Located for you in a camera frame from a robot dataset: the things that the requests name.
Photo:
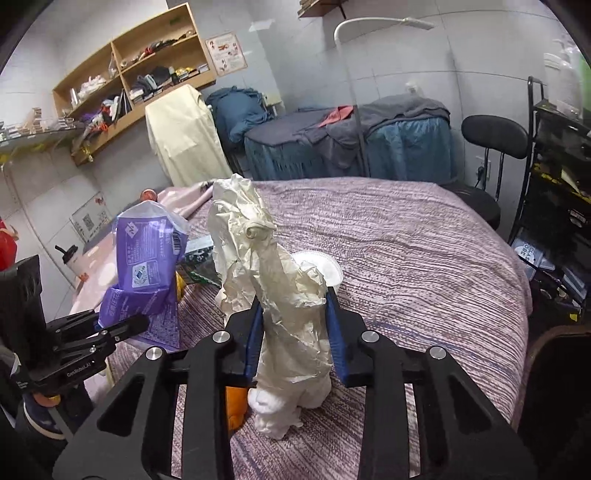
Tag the red round object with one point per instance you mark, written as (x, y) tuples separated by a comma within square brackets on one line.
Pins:
[(148, 194)]

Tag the white tumbler with black lid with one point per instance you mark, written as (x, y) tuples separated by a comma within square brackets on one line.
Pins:
[(78, 265)]

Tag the white paper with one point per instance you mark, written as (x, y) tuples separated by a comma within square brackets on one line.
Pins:
[(277, 286)]

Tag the grey blanket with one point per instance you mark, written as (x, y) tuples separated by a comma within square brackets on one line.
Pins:
[(397, 110)]

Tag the dark clothes pile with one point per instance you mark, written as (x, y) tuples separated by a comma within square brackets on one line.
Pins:
[(152, 81)]

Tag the blue denim clothing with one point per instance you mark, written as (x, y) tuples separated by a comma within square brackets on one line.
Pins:
[(39, 422)]

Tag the black mesh cart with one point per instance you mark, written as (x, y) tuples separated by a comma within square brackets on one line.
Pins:
[(554, 207)]

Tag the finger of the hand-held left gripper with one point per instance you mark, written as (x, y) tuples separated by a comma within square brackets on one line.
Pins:
[(74, 323), (129, 324)]

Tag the orange plastic cup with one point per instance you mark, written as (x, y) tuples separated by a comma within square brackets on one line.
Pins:
[(235, 406)]

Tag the green black snack packet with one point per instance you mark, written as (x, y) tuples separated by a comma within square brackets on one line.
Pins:
[(201, 261)]

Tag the yellow snack wrapper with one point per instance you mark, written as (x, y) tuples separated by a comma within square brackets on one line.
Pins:
[(180, 286)]

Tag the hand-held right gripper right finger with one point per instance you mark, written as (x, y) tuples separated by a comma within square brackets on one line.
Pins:
[(334, 344)]

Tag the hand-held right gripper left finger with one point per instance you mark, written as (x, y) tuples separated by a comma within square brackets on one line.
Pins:
[(251, 344)]

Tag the wall socket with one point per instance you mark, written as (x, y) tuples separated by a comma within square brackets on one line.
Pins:
[(483, 170)]

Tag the row of small boxes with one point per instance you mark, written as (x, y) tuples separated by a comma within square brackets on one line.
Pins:
[(46, 121)]

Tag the blue bedding pile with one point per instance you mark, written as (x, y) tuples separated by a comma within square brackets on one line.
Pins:
[(235, 110)]

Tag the red cloth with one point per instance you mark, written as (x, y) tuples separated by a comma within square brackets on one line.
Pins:
[(337, 115)]

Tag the small wall sign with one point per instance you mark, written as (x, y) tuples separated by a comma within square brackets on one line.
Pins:
[(90, 221)]

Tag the purple knitted bed cover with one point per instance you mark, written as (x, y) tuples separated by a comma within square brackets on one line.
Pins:
[(415, 277)]

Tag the glass wall shelf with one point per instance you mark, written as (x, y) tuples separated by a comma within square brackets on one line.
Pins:
[(41, 138)]

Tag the purple plastic packet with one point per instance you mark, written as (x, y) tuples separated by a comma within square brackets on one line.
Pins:
[(143, 249)]

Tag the wooden cubby shelf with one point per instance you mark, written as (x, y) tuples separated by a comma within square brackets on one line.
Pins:
[(117, 57)]

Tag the blue white box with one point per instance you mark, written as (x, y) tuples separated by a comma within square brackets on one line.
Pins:
[(577, 286), (531, 256)]

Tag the person's left hand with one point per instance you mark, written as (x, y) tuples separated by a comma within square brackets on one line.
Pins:
[(44, 399)]

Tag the white floor lamp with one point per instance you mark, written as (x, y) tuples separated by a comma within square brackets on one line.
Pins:
[(369, 21)]

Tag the blue skirted massage bed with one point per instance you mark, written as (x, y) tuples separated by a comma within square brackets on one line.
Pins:
[(406, 147)]

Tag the wall poster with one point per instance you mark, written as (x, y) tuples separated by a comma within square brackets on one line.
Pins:
[(226, 53)]

